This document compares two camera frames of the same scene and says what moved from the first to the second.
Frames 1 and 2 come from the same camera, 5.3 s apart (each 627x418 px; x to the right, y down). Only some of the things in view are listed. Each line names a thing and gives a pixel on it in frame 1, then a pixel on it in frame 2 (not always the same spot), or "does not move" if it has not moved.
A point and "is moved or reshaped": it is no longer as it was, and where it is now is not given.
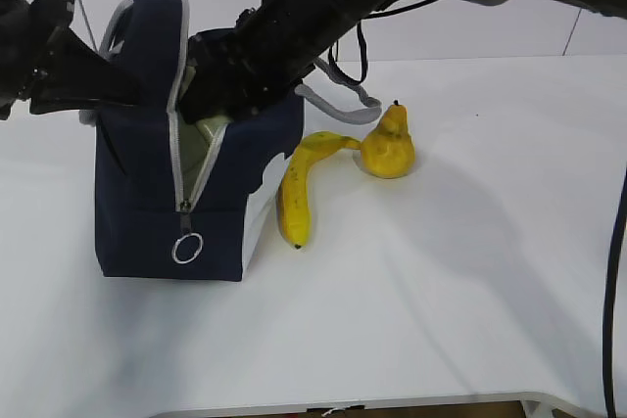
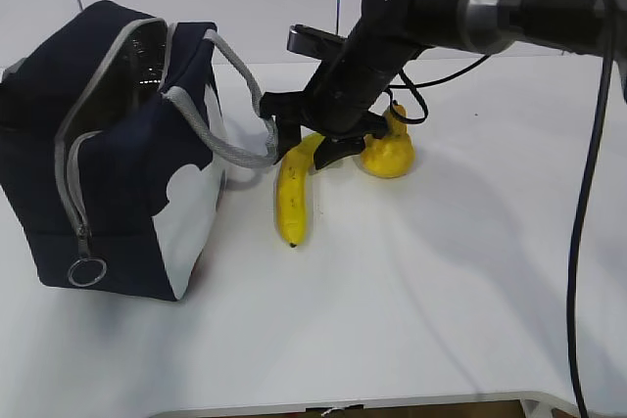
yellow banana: x=294 y=192 does not move
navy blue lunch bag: x=143 y=227 is moved or reshaped
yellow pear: x=388 y=151 does not move
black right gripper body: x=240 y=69 to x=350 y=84
